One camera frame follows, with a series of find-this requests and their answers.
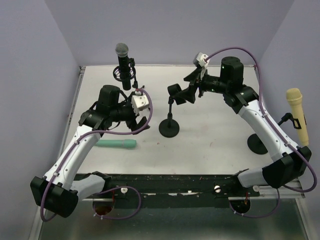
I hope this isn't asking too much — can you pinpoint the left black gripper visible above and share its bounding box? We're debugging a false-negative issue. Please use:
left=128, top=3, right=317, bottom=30
left=110, top=92, right=150, bottom=135

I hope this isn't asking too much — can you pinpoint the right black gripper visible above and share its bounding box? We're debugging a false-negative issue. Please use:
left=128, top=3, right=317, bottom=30
left=176, top=67, right=230, bottom=104

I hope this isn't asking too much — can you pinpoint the teal microphone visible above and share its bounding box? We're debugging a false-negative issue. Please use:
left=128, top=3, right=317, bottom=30
left=95, top=139, right=137, bottom=149

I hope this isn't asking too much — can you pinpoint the black round-base mic stand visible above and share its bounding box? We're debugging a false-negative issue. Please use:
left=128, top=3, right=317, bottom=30
left=158, top=83, right=181, bottom=138

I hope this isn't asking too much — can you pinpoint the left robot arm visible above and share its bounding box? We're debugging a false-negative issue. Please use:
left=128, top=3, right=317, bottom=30
left=30, top=85, right=153, bottom=222

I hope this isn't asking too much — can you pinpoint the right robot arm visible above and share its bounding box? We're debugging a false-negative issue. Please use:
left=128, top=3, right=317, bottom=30
left=167, top=54, right=312, bottom=196

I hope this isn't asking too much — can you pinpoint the black tripod mic stand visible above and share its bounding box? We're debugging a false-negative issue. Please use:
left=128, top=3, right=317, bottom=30
left=112, top=57, right=139, bottom=89

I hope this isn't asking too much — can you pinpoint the black microphone silver grille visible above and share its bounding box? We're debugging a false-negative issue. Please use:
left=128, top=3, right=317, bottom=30
left=114, top=42, right=131, bottom=91

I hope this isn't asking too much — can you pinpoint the right black round-base stand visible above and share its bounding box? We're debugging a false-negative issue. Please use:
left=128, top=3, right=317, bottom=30
left=247, top=112, right=302, bottom=155

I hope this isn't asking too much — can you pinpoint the cream microphone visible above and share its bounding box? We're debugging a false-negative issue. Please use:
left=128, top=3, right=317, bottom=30
left=286, top=88, right=309, bottom=146

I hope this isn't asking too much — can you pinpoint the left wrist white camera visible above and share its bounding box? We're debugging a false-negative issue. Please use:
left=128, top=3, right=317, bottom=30
left=130, top=91, right=150, bottom=116

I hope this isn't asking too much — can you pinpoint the wrist white camera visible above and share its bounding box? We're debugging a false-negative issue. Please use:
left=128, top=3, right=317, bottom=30
left=193, top=52, right=209, bottom=73
left=130, top=91, right=150, bottom=116

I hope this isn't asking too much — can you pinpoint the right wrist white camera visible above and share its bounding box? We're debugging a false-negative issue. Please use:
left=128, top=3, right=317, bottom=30
left=193, top=52, right=209, bottom=73

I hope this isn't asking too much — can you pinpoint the black mounting rail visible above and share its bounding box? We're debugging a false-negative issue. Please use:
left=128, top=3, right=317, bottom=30
left=87, top=174, right=260, bottom=209

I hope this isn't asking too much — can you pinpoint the aluminium frame rail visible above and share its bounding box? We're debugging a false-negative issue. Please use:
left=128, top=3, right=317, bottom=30
left=39, top=174, right=306, bottom=201

